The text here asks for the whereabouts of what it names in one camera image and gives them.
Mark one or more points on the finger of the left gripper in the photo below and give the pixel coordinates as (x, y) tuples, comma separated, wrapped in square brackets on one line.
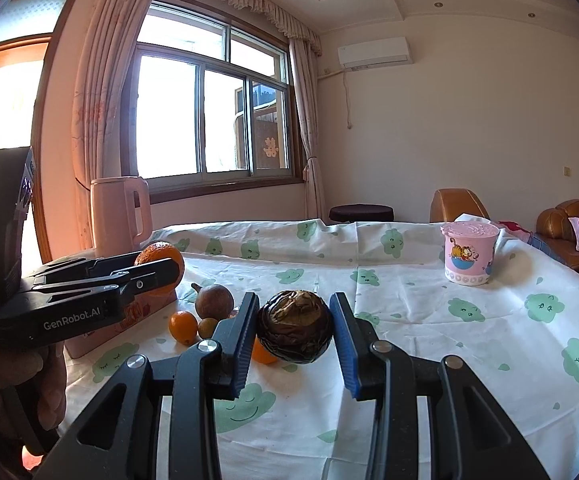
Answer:
[(78, 268), (102, 297)]

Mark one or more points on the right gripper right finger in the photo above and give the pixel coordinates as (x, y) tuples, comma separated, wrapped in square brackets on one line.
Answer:
[(471, 435)]

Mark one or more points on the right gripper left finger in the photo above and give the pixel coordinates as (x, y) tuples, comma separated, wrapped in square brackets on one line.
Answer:
[(116, 435)]

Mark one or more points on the yellowish longan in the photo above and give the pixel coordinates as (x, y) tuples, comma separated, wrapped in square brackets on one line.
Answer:
[(207, 327)]

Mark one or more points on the large orange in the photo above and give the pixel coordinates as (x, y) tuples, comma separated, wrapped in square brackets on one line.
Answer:
[(167, 261)]

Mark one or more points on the small orange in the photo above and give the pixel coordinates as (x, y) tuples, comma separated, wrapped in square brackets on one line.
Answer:
[(261, 355), (183, 326)]

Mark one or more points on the brown passion fruit with stem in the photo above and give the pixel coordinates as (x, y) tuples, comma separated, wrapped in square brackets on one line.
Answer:
[(213, 301)]

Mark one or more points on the dark brown chestnut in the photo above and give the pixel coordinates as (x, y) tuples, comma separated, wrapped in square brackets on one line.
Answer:
[(296, 326)]

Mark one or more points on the left hand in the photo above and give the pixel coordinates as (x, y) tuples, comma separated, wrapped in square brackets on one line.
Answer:
[(32, 397)]

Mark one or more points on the pink electric kettle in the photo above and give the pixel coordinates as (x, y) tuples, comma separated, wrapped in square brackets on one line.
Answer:
[(121, 215)]

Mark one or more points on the white green cloud tablecloth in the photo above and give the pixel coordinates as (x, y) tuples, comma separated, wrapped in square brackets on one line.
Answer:
[(519, 333)]

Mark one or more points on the pink cartoon cup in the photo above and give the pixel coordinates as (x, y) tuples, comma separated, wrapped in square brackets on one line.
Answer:
[(469, 251)]

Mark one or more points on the dark round stool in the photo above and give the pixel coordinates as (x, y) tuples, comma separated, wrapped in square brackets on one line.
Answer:
[(361, 212)]

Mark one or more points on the brown leather sofa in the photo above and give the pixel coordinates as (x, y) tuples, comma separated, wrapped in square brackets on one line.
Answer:
[(554, 228)]

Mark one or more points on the brown leather chair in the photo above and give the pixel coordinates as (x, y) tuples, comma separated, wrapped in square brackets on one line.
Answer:
[(449, 203)]

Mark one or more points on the pink curtain left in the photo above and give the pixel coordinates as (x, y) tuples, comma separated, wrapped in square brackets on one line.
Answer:
[(103, 67)]

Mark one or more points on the pink curtain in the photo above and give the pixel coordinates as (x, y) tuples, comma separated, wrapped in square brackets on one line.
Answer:
[(304, 71), (103, 67)]

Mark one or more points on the pink curtain right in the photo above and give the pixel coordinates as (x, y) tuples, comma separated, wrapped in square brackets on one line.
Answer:
[(304, 71)]

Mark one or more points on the white air conditioner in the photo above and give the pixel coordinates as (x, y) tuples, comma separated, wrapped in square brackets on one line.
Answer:
[(376, 53)]

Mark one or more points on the window with frame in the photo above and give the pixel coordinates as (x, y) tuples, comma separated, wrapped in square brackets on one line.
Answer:
[(209, 104)]

